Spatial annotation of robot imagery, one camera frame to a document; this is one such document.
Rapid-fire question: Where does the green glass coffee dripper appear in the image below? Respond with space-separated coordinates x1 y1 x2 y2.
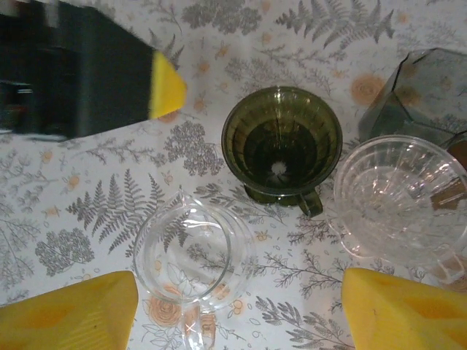
221 86 344 219

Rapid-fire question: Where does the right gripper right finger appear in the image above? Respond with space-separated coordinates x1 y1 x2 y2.
342 267 467 350

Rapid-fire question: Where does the clear plastic coffee dripper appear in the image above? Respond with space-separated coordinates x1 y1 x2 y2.
326 134 467 262

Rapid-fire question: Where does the clear glass server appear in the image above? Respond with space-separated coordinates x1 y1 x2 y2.
133 187 258 350

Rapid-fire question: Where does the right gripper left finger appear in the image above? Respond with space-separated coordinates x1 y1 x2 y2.
0 270 140 350

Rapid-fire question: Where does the floral patterned tablecloth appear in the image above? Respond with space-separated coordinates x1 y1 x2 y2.
0 0 467 350

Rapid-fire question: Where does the smoky glass server wooden handle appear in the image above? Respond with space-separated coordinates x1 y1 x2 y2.
357 47 467 161

